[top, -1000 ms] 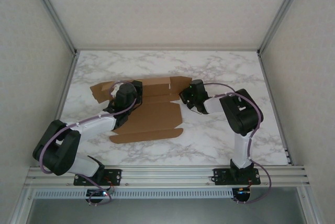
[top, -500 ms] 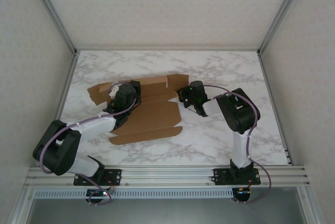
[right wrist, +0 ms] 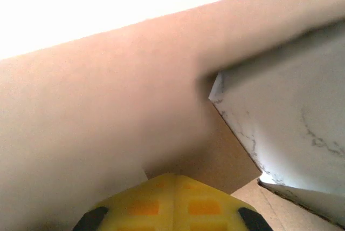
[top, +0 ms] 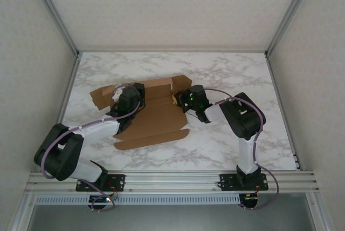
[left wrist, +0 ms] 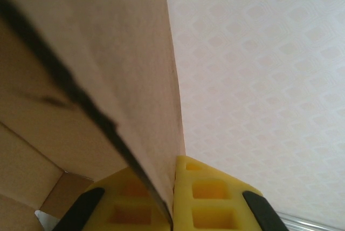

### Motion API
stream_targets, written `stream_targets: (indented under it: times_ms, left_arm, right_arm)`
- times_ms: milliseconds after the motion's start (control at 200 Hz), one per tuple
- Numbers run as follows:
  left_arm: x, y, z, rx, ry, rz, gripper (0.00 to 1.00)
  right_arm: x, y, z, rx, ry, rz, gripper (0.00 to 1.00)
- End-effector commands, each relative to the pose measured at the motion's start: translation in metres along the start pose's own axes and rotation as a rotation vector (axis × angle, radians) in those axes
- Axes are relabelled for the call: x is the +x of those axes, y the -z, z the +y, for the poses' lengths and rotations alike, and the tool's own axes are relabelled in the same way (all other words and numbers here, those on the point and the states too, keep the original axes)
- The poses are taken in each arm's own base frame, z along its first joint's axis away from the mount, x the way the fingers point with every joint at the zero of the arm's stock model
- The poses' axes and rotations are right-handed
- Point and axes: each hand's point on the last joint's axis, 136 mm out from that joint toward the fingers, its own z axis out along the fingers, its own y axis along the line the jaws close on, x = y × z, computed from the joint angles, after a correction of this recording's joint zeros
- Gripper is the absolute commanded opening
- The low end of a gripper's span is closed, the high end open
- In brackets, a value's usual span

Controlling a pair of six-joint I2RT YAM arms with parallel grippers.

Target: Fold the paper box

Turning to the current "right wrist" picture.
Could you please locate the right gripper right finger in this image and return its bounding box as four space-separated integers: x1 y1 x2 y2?
172 174 273 231

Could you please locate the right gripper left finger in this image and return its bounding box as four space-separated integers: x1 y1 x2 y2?
72 173 175 231

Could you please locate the brown cardboard box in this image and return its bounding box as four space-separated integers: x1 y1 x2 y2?
0 0 345 231

